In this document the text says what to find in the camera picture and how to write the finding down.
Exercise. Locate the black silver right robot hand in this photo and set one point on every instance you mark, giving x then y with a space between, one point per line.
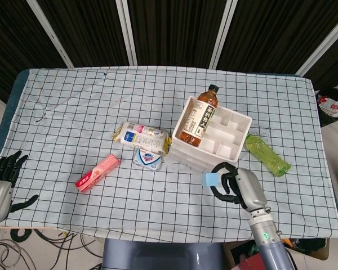
249 188

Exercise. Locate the blue foam cube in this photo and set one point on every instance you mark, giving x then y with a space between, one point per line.
211 180

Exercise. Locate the pink Colgate toothpaste box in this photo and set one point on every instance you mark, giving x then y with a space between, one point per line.
97 174

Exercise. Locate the white blue soap packet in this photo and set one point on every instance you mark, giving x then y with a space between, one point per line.
147 159

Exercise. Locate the green plastic bottle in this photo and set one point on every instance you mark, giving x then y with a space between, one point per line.
267 156

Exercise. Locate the brown tea bottle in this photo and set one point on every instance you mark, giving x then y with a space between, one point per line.
200 118

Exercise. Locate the blue table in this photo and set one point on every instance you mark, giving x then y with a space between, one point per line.
12 95

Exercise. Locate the grey robot torso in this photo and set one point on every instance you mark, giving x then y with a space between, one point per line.
157 254

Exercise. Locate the white yellow snack pack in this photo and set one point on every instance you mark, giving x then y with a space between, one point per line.
142 137

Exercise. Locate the black grid checkered tablecloth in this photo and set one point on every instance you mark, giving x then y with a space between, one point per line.
101 98

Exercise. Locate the white compartment tray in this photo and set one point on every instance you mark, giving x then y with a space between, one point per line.
228 132

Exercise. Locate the white partition post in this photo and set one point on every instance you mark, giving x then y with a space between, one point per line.
222 31
52 33
128 31
324 46

